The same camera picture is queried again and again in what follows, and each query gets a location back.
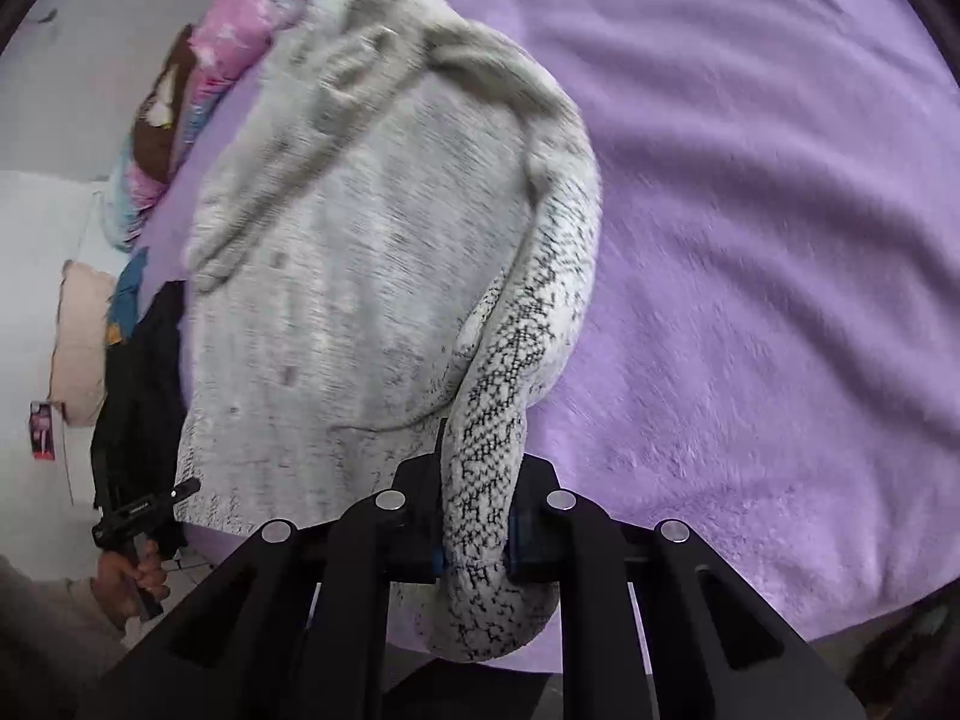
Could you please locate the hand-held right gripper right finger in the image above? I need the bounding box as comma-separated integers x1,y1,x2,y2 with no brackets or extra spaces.
504,456,865,720

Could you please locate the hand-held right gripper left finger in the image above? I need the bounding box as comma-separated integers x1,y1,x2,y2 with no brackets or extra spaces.
79,420,447,720

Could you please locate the grey white fleece jacket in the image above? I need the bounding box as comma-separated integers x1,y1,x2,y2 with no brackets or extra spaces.
174,0,602,665

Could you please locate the person's left forearm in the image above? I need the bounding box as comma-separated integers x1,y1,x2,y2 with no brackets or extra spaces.
0,555,132,720

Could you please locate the person's left hand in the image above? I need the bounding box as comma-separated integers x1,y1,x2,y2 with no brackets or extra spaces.
91,538,170,632

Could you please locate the black garment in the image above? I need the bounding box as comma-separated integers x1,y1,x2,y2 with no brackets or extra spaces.
90,281,188,563

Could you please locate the pale pink pillow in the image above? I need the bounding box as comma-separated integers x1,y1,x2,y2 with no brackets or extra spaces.
49,261,119,428

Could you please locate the blue pillow with orange print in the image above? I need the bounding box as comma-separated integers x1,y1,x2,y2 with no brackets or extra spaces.
105,249,149,346

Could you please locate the bed with purple sheet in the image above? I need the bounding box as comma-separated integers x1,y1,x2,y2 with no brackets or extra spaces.
139,0,960,680

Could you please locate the brown duck print pillow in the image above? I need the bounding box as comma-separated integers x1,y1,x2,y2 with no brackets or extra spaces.
129,24,197,185

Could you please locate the rolled pink floral quilt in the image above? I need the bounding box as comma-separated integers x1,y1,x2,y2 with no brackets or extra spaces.
103,0,376,252

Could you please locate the red wall sticker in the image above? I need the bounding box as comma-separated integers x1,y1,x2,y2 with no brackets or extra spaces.
28,400,58,460

